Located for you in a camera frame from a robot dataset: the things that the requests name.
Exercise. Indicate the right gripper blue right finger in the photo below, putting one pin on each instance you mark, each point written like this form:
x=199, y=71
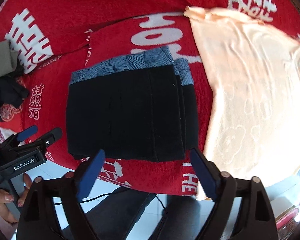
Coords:
x=207, y=173

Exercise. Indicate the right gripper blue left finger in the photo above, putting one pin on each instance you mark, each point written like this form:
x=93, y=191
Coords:
x=87, y=173

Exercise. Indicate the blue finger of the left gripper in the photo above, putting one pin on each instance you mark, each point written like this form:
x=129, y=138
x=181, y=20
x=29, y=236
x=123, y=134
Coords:
x=50, y=137
x=25, y=134

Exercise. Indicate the black pants with patterned stripe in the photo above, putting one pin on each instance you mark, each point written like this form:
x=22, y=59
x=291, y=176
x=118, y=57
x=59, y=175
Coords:
x=138, y=106

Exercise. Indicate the red embroidered cushion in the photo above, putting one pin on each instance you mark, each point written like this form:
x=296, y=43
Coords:
x=8, y=111

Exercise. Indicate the black crumpled garment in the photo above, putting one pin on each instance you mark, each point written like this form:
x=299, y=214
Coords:
x=12, y=92

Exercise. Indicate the peach satin blanket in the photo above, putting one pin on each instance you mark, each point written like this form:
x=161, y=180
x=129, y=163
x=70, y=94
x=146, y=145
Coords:
x=253, y=70

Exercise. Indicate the grey folded garment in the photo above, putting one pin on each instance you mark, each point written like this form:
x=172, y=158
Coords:
x=8, y=58

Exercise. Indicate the red sofa cover with characters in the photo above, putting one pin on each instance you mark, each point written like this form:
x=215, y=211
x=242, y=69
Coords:
x=57, y=37

